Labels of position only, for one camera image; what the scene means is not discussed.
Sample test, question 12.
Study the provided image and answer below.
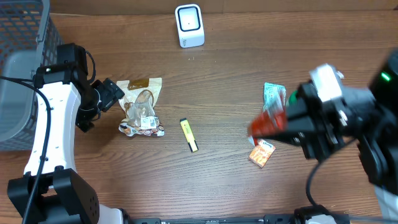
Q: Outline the brown cookie snack bag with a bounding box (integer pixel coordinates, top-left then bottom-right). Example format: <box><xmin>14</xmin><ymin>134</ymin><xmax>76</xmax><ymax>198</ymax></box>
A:
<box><xmin>116</xmin><ymin>78</ymin><xmax>165</xmax><ymax>137</ymax></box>

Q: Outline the green lid glass jar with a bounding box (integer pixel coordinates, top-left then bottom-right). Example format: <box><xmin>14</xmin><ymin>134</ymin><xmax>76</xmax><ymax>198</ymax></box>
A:
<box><xmin>286</xmin><ymin>90</ymin><xmax>298</xmax><ymax>106</ymax></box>

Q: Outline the red snack bar wrapper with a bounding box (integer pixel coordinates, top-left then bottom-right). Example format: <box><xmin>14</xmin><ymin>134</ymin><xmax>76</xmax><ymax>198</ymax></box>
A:
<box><xmin>248</xmin><ymin>103</ymin><xmax>287</xmax><ymax>146</ymax></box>

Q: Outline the teal wet wipes pack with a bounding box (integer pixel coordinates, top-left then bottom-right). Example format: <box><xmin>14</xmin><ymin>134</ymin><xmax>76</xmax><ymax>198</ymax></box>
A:
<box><xmin>262</xmin><ymin>82</ymin><xmax>286</xmax><ymax>112</ymax></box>

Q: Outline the orange Kleenex tissue pack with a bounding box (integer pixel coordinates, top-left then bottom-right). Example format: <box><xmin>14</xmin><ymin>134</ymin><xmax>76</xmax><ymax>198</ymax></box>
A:
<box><xmin>249</xmin><ymin>139</ymin><xmax>275</xmax><ymax>168</ymax></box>

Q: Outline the yellow black marker pen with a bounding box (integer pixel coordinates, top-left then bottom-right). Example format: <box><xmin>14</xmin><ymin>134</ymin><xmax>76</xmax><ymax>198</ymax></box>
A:
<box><xmin>180</xmin><ymin>118</ymin><xmax>198</xmax><ymax>153</ymax></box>

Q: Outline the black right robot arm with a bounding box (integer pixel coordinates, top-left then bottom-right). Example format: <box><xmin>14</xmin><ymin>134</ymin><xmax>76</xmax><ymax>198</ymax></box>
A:
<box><xmin>248</xmin><ymin>50</ymin><xmax>397</xmax><ymax>223</ymax></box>

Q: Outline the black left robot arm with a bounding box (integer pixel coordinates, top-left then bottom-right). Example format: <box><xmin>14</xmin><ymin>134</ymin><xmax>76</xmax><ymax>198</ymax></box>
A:
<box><xmin>7</xmin><ymin>43</ymin><xmax>131</xmax><ymax>224</ymax></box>

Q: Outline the white barcode scanner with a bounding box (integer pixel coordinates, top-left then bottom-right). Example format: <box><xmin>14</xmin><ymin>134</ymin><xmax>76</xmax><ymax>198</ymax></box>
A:
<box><xmin>175</xmin><ymin>4</ymin><xmax>205</xmax><ymax>49</ymax></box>

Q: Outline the grey plastic mesh basket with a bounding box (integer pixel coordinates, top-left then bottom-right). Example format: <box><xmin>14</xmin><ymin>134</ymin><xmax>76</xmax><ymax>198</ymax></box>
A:
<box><xmin>1</xmin><ymin>0</ymin><xmax>63</xmax><ymax>151</ymax></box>

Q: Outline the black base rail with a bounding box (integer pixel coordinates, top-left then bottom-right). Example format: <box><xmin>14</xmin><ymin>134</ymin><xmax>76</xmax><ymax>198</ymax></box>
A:
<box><xmin>124</xmin><ymin>204</ymin><xmax>398</xmax><ymax>224</ymax></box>

